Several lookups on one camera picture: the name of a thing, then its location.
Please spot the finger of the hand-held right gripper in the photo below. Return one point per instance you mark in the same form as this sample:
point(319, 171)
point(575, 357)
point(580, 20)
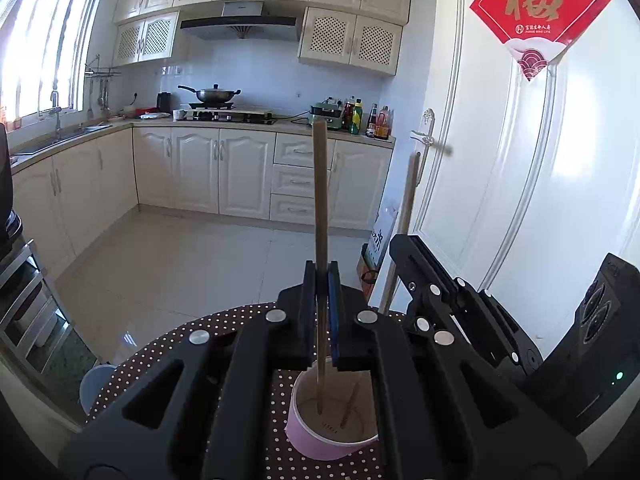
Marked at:
point(415, 270)
point(490, 310)

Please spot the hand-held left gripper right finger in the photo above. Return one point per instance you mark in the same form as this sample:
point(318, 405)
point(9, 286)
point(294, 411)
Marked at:
point(334, 320)

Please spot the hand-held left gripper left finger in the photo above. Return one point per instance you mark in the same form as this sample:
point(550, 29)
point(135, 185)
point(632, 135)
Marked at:
point(300, 320)

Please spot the wooden chopstick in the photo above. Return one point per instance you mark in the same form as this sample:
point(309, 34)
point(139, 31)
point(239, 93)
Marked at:
point(320, 185)
point(407, 195)

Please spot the pink cup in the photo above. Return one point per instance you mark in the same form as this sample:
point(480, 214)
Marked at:
point(320, 447)

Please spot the cardboard box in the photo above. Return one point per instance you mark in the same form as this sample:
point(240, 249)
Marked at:
point(382, 240)

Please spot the white cabinet drawer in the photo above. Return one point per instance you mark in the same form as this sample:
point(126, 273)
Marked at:
point(300, 150)
point(299, 181)
point(296, 208)

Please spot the white door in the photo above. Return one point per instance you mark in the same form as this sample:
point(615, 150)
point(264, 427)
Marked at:
point(500, 185)

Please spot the cooking oil bottle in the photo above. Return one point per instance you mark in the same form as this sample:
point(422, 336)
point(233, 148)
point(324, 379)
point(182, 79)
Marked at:
point(383, 125)

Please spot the dark sauce bottle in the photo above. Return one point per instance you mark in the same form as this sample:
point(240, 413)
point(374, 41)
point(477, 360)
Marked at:
point(371, 122)

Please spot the green yellow bottle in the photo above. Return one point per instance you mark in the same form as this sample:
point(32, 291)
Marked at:
point(356, 120)

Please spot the brown polka dot tablecloth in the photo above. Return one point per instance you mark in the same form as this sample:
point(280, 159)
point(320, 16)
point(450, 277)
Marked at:
point(140, 362)

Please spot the red capped bottle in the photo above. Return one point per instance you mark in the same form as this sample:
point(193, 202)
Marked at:
point(349, 112)

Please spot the green electric cooker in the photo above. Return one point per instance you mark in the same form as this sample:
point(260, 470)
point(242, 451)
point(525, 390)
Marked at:
point(326, 115)

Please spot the white lower cabinets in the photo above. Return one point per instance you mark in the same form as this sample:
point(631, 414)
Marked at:
point(200, 170)

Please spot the pale blue bin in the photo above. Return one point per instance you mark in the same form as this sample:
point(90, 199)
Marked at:
point(97, 385)

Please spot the gas stove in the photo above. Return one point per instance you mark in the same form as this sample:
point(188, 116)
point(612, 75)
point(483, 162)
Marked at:
point(225, 115)

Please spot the white mug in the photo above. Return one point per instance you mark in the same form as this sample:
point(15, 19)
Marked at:
point(178, 115)

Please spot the wide lattice door cabinet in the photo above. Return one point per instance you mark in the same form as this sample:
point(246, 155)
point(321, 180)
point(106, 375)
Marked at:
point(350, 40)

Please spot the steel wok with lid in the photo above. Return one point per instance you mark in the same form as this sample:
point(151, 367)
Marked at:
point(212, 95)

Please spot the black kettle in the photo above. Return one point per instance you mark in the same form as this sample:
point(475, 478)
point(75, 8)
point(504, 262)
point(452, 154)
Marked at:
point(164, 102)

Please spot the red container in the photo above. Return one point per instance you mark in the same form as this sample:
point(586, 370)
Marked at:
point(145, 110)

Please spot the metal shelf rack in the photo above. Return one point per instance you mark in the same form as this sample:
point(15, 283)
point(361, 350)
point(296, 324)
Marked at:
point(30, 300)

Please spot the red paper door decoration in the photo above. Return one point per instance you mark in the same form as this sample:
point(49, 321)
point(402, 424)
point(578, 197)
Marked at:
point(535, 5)

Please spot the steel sink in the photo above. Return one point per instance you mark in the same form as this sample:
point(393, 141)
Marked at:
point(65, 136)

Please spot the range hood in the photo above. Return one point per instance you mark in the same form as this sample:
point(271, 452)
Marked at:
point(240, 22)

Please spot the hanging utensil rack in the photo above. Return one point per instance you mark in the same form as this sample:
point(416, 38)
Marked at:
point(102, 74)

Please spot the metal faucet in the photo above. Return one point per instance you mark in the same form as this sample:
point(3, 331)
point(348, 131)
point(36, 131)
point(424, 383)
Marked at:
point(56, 115)

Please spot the small lattice door cabinet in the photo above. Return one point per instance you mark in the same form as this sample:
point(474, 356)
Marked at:
point(145, 37)

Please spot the black air fryer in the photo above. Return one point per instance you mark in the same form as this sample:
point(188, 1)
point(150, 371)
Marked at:
point(6, 185)

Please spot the kitchen window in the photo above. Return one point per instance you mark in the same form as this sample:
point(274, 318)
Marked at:
point(45, 45)

